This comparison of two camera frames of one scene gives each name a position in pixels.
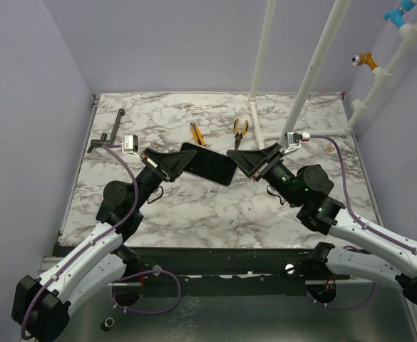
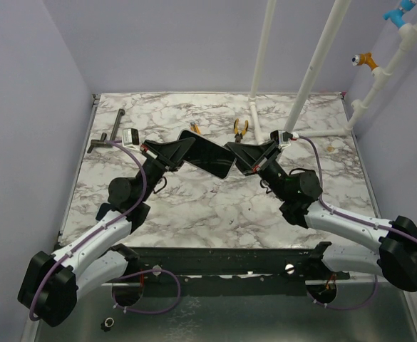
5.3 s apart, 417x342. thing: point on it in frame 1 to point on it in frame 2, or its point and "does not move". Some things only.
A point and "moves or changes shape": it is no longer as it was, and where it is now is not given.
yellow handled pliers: x=239 y=135 does not move
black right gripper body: x=266 y=164 does not move
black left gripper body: x=150 y=178 does not move
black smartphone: x=209 y=164 moves or changes shape
